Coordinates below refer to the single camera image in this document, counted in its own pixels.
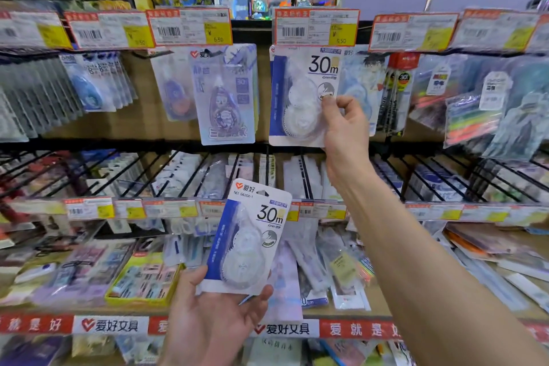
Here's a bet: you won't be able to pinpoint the pink eraser display box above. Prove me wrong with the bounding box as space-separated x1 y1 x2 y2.
32 241 136 307

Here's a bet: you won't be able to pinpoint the pink blue notebook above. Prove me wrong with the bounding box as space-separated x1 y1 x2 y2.
319 339 365 366

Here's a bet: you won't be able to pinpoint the yellow sticky note packet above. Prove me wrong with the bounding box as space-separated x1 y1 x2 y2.
328 248 359 289

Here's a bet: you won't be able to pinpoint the blue cartoon tape pack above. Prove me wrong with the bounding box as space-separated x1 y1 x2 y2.
339 50 389 137

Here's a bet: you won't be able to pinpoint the person's left hand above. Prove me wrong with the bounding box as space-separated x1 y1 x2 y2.
161 266 275 366

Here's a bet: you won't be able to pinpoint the dark purple packet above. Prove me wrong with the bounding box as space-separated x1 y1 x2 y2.
0 335 65 366

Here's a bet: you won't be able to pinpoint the row of teal figure packets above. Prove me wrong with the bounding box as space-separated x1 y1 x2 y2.
482 57 549 163

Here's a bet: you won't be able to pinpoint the small white blue box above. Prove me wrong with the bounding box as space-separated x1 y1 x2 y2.
162 234 185 266

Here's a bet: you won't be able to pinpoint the red shelf label strip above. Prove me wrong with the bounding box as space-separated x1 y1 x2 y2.
0 314 549 341

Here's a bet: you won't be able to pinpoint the person's right hand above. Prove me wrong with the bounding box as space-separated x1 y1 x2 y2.
320 94 375 184

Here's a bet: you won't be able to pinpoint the row of orange price tags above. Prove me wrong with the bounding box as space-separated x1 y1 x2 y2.
0 196 549 227
0 7 549 53

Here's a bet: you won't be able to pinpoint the bunch of blue correction tapes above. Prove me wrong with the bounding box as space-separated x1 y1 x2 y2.
59 51 139 113

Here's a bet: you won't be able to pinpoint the white 30m pack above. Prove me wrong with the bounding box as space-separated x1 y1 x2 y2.
269 45 342 148
199 178 293 296

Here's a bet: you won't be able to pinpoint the yellow eraser display box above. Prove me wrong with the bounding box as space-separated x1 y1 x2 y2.
105 252 185 307

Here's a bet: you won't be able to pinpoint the row of colourful highlighter packets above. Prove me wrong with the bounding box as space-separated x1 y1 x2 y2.
409 54 505 148

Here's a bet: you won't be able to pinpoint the purple correction tape packet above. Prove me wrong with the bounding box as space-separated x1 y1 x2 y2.
188 43 260 146

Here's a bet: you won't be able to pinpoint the small white blue device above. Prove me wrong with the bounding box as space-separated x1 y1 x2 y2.
15 261 57 284

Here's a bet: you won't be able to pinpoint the rows of grey white packets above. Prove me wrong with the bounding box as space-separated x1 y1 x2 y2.
85 151 549 204

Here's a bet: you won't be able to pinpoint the pale lilac sheet pack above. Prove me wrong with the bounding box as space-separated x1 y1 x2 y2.
257 245 303 321

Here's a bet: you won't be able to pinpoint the person's right forearm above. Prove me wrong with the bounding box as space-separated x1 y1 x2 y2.
339 164 549 366

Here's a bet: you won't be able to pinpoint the pale exercise book pack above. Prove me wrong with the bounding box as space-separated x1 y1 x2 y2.
248 337 301 366

